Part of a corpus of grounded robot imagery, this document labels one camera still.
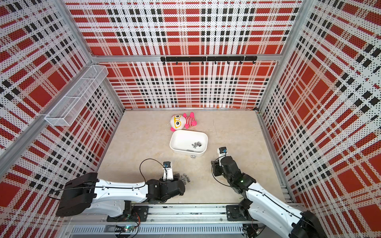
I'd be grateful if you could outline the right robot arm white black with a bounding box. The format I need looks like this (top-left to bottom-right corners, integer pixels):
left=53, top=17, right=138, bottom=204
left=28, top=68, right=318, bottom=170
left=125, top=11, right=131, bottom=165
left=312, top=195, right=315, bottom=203
left=211, top=156, right=327, bottom=238

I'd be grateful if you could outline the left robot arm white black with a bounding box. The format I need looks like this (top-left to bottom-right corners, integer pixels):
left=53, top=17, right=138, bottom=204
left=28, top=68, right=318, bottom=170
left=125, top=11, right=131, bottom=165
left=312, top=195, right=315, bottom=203
left=56, top=173, right=186, bottom=218

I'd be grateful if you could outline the white plastic storage box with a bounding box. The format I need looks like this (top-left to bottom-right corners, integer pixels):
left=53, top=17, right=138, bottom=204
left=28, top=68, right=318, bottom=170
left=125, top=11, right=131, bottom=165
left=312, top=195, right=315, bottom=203
left=170, top=130, right=208, bottom=156

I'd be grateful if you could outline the green circuit board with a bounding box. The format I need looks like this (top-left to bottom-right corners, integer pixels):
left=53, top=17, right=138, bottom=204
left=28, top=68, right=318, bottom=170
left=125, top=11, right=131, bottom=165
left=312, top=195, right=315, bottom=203
left=114, top=225, right=135, bottom=233

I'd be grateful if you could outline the pink striped plush doll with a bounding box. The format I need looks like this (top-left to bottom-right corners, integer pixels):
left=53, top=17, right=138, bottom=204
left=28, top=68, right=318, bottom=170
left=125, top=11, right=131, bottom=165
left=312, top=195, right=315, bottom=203
left=170, top=112, right=197, bottom=132

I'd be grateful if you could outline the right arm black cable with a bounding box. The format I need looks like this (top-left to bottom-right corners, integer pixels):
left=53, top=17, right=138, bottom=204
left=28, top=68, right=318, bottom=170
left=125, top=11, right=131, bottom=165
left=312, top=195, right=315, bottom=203
left=210, top=166, right=236, bottom=188

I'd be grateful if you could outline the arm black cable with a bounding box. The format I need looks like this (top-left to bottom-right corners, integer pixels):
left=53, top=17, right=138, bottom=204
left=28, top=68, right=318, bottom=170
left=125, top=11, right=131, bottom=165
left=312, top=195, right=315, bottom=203
left=210, top=166, right=236, bottom=188
left=139, top=158, right=165, bottom=188

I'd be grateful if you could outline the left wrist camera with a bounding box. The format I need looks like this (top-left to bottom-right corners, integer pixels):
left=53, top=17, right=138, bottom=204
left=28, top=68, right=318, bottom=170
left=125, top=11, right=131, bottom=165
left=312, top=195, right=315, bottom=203
left=163, top=161, right=174, bottom=181

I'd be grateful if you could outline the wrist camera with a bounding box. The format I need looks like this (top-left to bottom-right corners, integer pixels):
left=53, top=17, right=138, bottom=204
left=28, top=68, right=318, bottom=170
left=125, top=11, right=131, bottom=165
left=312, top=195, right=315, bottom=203
left=163, top=161, right=174, bottom=181
left=217, top=146, right=227, bottom=162

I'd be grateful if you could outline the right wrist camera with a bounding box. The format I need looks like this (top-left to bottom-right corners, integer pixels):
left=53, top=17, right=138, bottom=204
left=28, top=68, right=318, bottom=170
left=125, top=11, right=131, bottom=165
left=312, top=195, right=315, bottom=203
left=217, top=146, right=227, bottom=162

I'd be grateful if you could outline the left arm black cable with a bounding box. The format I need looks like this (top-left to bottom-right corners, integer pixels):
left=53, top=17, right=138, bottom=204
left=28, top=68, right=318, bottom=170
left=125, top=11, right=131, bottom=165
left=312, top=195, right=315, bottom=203
left=139, top=158, right=165, bottom=188

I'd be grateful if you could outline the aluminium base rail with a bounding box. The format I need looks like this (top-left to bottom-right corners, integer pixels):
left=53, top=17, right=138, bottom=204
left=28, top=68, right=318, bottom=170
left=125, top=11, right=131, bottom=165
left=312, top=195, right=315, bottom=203
left=63, top=203, right=310, bottom=236

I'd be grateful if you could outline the black hook rail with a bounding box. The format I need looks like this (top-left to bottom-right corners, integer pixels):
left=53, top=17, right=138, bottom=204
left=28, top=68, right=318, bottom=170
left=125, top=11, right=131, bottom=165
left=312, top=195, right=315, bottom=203
left=160, top=56, right=258, bottom=63

